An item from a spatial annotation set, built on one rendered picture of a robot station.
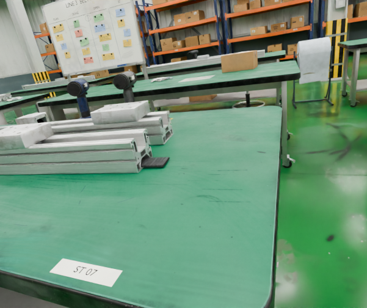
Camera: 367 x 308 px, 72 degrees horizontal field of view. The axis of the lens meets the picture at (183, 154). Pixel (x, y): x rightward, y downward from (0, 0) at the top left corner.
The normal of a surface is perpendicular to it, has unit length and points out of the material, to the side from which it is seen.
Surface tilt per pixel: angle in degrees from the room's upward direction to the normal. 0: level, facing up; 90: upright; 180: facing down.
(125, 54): 90
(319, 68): 97
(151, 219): 0
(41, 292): 88
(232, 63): 89
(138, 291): 0
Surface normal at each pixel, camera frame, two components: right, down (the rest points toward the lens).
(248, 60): -0.40, 0.39
